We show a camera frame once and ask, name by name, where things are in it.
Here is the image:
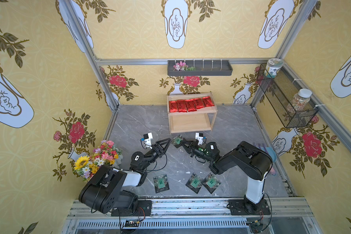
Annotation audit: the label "grey wall tray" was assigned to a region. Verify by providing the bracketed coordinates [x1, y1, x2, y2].
[167, 59, 233, 77]

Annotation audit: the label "white patterned jar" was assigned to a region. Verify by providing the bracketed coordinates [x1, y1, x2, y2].
[263, 58, 284, 78]

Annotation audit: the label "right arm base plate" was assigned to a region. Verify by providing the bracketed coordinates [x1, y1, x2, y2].
[227, 199, 271, 215]

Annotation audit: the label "colourful flower bouquet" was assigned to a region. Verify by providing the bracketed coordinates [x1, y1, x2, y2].
[73, 140, 123, 182]

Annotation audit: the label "small circuit board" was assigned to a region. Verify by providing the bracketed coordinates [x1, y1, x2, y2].
[124, 219, 141, 228]
[246, 221, 263, 234]

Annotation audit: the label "red tea bag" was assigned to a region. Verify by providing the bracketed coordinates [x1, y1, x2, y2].
[193, 98, 205, 110]
[185, 99, 197, 112]
[176, 99, 188, 113]
[169, 100, 178, 113]
[202, 96, 214, 107]

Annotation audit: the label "left small circuit board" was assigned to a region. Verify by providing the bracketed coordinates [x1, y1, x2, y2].
[124, 219, 141, 228]

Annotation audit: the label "black wire wall basket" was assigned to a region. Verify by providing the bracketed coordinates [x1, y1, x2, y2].
[256, 64, 319, 128]

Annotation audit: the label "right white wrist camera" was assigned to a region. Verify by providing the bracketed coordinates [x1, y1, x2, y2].
[195, 133, 206, 145]

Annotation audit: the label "purple pink garden fork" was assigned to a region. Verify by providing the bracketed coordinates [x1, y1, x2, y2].
[253, 142, 277, 176]

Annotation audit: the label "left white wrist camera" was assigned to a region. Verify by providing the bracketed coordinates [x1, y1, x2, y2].
[142, 133, 153, 148]

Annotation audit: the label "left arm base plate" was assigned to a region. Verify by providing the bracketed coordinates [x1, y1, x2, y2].
[111, 200, 152, 217]

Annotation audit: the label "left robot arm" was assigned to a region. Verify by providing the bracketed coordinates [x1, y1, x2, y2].
[79, 138, 171, 216]

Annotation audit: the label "small pink flowers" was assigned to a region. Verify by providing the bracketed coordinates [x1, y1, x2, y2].
[173, 61, 196, 71]

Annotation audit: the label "right small circuit board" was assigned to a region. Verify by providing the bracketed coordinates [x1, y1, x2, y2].
[246, 221, 263, 234]

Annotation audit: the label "wooden two-tier shelf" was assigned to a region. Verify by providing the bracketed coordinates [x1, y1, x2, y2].
[167, 92, 217, 134]

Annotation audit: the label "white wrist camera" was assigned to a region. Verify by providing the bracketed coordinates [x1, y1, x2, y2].
[195, 133, 206, 145]
[142, 133, 153, 148]

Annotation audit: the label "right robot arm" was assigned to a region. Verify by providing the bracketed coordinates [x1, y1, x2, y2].
[180, 140, 273, 214]

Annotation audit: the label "green tea bag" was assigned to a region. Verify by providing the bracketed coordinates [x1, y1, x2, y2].
[153, 174, 170, 193]
[202, 173, 221, 194]
[186, 173, 203, 194]
[171, 135, 184, 148]

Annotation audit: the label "clear jar white lid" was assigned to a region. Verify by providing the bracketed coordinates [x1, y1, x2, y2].
[286, 89, 313, 114]

